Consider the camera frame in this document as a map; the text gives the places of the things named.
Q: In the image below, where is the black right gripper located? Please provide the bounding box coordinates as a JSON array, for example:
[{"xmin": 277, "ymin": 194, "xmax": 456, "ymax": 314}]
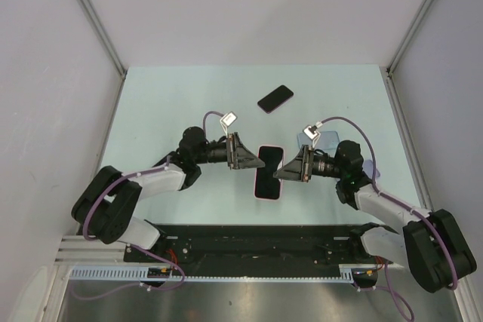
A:
[{"xmin": 273, "ymin": 145, "xmax": 345, "ymax": 183}]

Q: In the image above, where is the clear blue phone case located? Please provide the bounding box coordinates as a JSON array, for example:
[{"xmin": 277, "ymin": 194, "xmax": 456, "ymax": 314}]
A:
[{"xmin": 297, "ymin": 130, "xmax": 340, "ymax": 154}]

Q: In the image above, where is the aluminium front rail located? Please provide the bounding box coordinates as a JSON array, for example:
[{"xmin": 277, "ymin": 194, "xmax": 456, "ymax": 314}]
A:
[{"xmin": 54, "ymin": 235, "xmax": 129, "ymax": 265}]

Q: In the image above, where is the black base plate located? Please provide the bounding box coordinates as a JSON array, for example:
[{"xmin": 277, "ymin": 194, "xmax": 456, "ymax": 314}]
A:
[{"xmin": 124, "ymin": 222, "xmax": 408, "ymax": 265}]

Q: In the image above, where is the pink silicone phone case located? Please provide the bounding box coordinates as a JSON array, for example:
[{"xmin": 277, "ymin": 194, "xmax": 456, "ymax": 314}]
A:
[{"xmin": 253, "ymin": 144, "xmax": 285, "ymax": 201}]

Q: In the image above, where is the white slotted cable duct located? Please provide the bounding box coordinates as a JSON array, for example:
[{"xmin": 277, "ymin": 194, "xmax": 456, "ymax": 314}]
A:
[{"xmin": 69, "ymin": 265, "xmax": 378, "ymax": 284}]

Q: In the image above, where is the black smartphone pink edge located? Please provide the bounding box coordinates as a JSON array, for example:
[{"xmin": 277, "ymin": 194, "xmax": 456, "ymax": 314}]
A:
[{"xmin": 257, "ymin": 85, "xmax": 294, "ymax": 114}]

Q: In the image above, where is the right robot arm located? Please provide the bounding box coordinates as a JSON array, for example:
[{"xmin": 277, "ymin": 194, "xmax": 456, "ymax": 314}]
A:
[{"xmin": 274, "ymin": 140, "xmax": 477, "ymax": 293}]

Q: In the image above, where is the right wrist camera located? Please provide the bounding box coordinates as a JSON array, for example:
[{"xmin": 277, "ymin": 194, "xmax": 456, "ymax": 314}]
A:
[{"xmin": 303, "ymin": 124, "xmax": 321, "ymax": 149}]

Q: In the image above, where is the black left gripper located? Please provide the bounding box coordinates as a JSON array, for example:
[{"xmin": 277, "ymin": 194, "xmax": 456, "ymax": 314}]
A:
[{"xmin": 194, "ymin": 133, "xmax": 264, "ymax": 170}]

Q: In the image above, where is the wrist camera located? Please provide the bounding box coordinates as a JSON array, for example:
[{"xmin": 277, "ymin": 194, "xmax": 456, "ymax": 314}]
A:
[
  {"xmin": 303, "ymin": 124, "xmax": 321, "ymax": 149},
  {"xmin": 220, "ymin": 112, "xmax": 238, "ymax": 140}
]

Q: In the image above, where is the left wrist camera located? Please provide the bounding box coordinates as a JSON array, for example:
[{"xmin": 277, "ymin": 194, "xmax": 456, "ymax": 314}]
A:
[{"xmin": 220, "ymin": 112, "xmax": 238, "ymax": 140}]

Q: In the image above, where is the lilac phone case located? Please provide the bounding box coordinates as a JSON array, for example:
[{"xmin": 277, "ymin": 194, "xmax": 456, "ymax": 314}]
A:
[{"xmin": 362, "ymin": 159, "xmax": 380, "ymax": 180}]

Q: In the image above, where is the right aluminium frame post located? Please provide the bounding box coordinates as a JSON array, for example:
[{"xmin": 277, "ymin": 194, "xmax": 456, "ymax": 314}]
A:
[{"xmin": 386, "ymin": 0, "xmax": 436, "ymax": 78}]

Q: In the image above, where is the aluminium frame post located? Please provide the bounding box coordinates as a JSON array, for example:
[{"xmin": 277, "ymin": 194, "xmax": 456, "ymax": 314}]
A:
[
  {"xmin": 386, "ymin": 0, "xmax": 436, "ymax": 78},
  {"xmin": 76, "ymin": 0, "xmax": 127, "ymax": 80}
]

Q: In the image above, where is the left aluminium frame post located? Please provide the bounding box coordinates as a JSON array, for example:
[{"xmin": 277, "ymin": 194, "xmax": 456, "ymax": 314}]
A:
[{"xmin": 76, "ymin": 0, "xmax": 127, "ymax": 80}]

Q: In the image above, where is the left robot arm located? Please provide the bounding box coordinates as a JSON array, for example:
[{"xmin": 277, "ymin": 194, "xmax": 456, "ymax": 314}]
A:
[{"xmin": 71, "ymin": 127, "xmax": 265, "ymax": 262}]

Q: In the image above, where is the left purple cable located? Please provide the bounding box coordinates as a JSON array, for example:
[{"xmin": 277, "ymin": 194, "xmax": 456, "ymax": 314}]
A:
[{"xmin": 70, "ymin": 110, "xmax": 227, "ymax": 302}]

